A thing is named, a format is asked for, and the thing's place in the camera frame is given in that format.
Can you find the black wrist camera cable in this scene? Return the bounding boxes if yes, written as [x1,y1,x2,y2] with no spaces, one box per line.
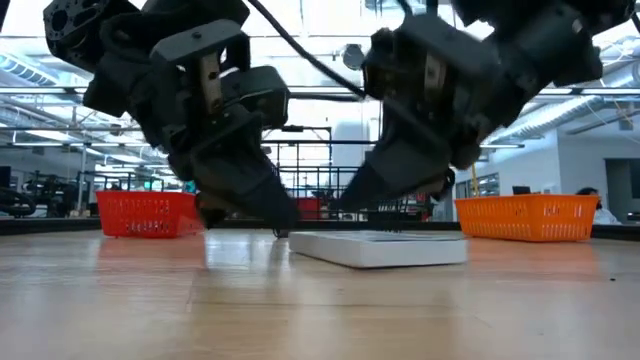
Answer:
[247,0,369,99]

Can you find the orange plastic basket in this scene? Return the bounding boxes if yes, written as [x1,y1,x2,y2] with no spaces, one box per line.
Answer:
[453,193,600,244]

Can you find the black wire basket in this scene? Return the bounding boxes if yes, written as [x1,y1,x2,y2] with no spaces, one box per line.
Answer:
[259,139,434,236]

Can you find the black ceiling cable reel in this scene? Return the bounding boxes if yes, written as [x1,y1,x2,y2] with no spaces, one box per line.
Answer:
[342,43,366,71]

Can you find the red plastic basket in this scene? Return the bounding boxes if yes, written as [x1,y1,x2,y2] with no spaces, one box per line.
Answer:
[95,189,205,239]

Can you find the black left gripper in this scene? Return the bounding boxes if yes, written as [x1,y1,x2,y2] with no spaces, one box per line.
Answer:
[82,19,301,231]

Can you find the red storage crate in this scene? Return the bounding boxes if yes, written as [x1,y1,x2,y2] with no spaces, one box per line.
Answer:
[294,196,322,221]

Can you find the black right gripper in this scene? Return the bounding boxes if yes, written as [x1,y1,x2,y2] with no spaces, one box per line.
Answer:
[332,13,506,211]

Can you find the black robot workstation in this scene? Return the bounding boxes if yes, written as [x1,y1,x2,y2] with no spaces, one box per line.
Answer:
[0,164,96,220]

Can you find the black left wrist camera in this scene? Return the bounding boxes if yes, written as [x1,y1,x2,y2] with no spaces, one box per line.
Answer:
[222,64,291,132]

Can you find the black metal railing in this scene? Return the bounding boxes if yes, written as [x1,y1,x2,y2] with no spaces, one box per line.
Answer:
[77,171,166,194]

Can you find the white box with text print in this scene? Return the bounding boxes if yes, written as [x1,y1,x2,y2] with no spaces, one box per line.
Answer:
[288,229,469,270]

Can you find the person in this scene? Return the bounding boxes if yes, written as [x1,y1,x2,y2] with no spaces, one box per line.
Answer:
[574,187,623,226]

